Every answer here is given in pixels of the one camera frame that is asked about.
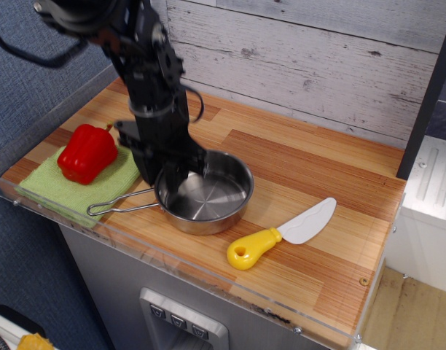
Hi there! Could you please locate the silver dispenser panel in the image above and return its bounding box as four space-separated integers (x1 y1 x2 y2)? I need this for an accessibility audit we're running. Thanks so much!
139 287 230 349

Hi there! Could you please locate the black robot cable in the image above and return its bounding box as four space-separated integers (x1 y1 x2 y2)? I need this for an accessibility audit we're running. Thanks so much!
0 17 206 124

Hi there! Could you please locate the green cloth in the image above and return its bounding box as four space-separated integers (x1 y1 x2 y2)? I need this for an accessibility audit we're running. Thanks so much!
17 146 140 228

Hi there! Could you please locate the grey toy fridge cabinet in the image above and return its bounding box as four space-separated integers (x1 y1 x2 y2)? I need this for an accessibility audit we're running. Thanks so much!
58 224 340 350

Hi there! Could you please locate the yellow object at corner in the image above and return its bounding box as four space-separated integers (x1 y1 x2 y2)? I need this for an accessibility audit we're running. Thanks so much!
17 333 55 350

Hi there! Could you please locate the clear acrylic guard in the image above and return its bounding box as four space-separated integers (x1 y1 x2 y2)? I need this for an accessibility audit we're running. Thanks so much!
0 50 362 350

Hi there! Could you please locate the metal pot with wire handle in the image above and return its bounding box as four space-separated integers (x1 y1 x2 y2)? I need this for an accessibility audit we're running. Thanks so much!
87 150 254 236

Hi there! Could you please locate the yellow handled toy knife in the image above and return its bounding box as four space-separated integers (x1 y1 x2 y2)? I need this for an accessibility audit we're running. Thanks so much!
227 198 337 271

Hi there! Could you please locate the dark right post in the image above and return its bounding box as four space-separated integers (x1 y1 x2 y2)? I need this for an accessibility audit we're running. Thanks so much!
396 34 446 180

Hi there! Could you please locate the red bell pepper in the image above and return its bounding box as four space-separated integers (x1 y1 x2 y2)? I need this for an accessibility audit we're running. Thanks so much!
57 123 118 185

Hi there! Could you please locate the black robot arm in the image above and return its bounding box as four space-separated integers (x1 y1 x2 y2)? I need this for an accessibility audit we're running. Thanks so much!
34 1 206 192

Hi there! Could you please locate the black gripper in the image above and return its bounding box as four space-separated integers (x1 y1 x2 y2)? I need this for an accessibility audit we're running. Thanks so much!
114 107 206 195

